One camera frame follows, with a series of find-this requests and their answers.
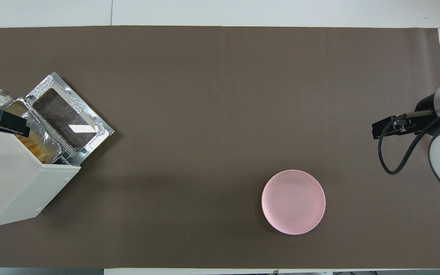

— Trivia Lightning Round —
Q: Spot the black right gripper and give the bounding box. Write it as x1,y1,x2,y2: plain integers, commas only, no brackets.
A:
372,93,440,140

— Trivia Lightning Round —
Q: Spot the aluminium foil baking tray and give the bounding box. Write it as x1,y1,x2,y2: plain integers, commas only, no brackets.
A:
2,97,63,164

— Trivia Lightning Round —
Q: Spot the sliced golden bread loaf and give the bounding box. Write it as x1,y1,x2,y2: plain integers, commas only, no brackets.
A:
5,102,53,161

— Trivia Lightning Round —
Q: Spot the chrome glass oven door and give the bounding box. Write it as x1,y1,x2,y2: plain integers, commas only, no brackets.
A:
25,71,115,159

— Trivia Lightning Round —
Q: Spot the white toaster oven body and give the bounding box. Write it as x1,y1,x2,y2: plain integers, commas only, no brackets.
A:
0,81,81,228

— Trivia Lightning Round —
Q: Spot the pink round plate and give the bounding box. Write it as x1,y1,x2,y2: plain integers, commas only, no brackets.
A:
261,170,326,235

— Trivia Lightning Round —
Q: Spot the brown table mat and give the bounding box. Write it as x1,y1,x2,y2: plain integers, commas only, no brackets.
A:
0,26,440,269

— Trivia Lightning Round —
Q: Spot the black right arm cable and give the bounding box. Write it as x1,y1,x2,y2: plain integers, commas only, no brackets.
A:
377,107,440,175

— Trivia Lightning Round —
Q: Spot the metal wire oven rack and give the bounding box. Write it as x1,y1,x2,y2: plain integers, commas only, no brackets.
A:
48,128,81,166

